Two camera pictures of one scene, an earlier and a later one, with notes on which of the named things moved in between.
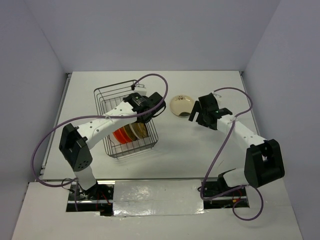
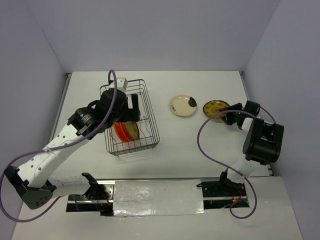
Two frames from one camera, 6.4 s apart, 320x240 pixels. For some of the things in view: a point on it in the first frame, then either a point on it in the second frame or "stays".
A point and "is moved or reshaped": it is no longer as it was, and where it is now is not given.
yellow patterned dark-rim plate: x=141 y=130 is moved or reshaped
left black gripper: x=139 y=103 to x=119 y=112
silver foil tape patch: x=158 y=197 stays
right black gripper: x=197 y=108 to x=236 y=106
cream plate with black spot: x=182 y=105 stays
